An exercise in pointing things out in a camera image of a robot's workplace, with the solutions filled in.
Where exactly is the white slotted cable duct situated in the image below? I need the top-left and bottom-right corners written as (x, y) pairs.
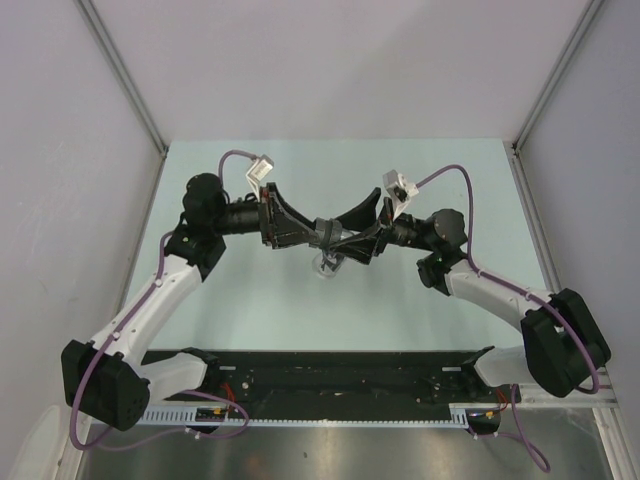
top-left (137, 397), bottom-right (500, 429)

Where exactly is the left aluminium frame post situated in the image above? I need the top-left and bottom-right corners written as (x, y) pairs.
top-left (73, 0), bottom-right (168, 158)

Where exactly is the dark grey threaded ring nut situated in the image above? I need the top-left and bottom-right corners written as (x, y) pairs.
top-left (313, 218), bottom-right (341, 249)

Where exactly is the aluminium frame post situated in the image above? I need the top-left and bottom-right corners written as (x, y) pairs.
top-left (73, 0), bottom-right (168, 158)
top-left (510, 0), bottom-right (608, 153)

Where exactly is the clear elbow fitting with grey nut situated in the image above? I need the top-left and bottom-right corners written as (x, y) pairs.
top-left (312, 218), bottom-right (345, 279)

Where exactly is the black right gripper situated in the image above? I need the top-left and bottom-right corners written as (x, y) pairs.
top-left (327, 187), bottom-right (436, 265)

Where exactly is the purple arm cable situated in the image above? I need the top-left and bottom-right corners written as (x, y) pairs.
top-left (69, 149), bottom-right (259, 451)
top-left (414, 164), bottom-right (604, 396)

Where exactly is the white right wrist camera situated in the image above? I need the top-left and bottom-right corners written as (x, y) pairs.
top-left (383, 170), bottom-right (419, 219)

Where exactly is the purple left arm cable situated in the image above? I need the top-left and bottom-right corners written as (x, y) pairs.
top-left (69, 149), bottom-right (259, 451)

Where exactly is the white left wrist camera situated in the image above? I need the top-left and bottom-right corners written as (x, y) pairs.
top-left (245, 155), bottom-right (274, 197)

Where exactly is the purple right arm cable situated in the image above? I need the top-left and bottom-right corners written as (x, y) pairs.
top-left (414, 164), bottom-right (604, 396)

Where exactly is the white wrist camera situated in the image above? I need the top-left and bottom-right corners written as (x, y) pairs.
top-left (245, 155), bottom-right (274, 197)
top-left (383, 170), bottom-right (419, 219)

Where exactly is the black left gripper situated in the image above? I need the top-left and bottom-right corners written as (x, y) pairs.
top-left (213, 184), bottom-right (320, 251)

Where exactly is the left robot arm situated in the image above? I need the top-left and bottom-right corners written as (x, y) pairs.
top-left (61, 173), bottom-right (317, 431)

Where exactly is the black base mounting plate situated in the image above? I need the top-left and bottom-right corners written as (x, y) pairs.
top-left (162, 351), bottom-right (520, 433)

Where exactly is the right aluminium frame post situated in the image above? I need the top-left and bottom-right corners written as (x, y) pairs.
top-left (510, 0), bottom-right (608, 153)

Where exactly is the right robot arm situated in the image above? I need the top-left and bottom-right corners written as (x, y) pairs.
top-left (320, 182), bottom-right (612, 401)

